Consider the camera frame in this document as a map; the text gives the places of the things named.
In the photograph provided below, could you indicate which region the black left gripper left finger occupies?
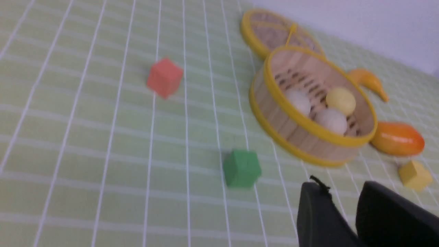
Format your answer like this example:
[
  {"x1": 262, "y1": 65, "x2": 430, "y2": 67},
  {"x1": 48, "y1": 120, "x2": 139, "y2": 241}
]
[{"x1": 296, "y1": 176, "x2": 364, "y2": 247}]

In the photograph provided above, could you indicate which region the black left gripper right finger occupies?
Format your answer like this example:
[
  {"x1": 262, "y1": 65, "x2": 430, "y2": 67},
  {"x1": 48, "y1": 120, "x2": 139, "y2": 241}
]
[{"x1": 355, "y1": 181, "x2": 439, "y2": 247}]

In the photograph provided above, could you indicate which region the white bun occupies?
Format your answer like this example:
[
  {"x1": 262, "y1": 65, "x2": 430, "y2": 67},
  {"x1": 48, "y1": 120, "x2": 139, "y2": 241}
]
[
  {"x1": 314, "y1": 108, "x2": 348, "y2": 136},
  {"x1": 285, "y1": 89, "x2": 311, "y2": 117}
]

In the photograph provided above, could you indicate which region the pale yellow bun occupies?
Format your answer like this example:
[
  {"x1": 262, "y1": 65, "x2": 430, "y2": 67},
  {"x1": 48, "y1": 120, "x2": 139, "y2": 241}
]
[{"x1": 325, "y1": 87, "x2": 356, "y2": 116}]

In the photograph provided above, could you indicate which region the bamboo steamer tray yellow rim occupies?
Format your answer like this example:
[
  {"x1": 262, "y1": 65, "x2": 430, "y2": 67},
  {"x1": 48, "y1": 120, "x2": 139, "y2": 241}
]
[{"x1": 248, "y1": 46, "x2": 378, "y2": 167}]

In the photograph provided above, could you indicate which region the woven bamboo steamer lid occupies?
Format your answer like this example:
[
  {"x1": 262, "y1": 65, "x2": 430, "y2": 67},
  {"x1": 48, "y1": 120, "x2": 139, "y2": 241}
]
[{"x1": 240, "y1": 8, "x2": 325, "y2": 60}]

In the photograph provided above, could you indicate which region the yellow cube block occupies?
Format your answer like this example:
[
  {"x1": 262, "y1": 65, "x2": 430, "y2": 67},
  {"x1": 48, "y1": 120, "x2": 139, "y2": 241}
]
[{"x1": 398, "y1": 160, "x2": 433, "y2": 191}]

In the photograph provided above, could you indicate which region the orange toy mango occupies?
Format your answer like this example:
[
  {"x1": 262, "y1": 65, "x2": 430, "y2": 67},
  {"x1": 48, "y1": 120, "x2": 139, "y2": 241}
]
[{"x1": 370, "y1": 121, "x2": 425, "y2": 157}]

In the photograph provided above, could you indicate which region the green cube block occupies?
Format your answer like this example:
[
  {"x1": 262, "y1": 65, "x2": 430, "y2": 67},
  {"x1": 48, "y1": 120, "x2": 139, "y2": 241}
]
[{"x1": 223, "y1": 149, "x2": 262, "y2": 189}]

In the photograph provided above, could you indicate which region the yellow toy banana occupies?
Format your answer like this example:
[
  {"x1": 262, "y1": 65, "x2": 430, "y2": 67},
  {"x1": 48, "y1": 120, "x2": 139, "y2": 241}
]
[{"x1": 347, "y1": 68, "x2": 389, "y2": 103}]

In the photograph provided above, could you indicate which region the red cube block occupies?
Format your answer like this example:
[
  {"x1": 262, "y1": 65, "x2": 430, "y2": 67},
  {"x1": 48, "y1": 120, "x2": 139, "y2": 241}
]
[{"x1": 146, "y1": 57, "x2": 183, "y2": 99}]

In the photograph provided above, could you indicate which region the green checkered tablecloth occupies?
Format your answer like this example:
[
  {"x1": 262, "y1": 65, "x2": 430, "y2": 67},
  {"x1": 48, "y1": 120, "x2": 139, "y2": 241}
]
[{"x1": 0, "y1": 0, "x2": 438, "y2": 247}]

